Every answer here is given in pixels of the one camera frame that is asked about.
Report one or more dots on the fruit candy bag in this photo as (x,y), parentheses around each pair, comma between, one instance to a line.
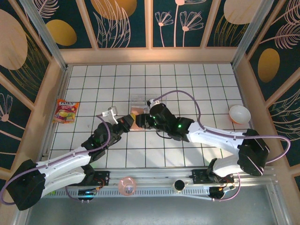
(65,111)

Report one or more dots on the pink translucent cup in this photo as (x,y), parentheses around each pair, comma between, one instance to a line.
(127,186)

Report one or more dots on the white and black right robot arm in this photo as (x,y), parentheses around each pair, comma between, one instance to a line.
(215,138)

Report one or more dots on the white bowl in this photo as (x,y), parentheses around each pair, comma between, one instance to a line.
(239,113)

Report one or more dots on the aluminium frame post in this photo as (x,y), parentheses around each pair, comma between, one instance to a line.
(47,39)
(253,30)

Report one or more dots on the black and white mug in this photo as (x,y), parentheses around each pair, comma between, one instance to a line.
(179,185)

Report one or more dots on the green packet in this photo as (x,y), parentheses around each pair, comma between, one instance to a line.
(52,192)

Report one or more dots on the pink leather card holder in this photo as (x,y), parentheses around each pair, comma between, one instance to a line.
(138,110)

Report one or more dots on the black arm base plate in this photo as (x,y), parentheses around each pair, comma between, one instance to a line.
(199,175)
(103,178)

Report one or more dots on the black controller board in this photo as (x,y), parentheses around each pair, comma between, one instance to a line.
(216,193)
(86,193)

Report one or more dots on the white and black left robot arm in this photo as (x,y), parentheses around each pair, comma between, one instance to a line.
(68,159)

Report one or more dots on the clear acrylic card stand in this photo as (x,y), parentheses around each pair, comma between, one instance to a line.
(138,98)

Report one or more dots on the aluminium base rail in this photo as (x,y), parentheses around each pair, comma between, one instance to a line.
(152,175)

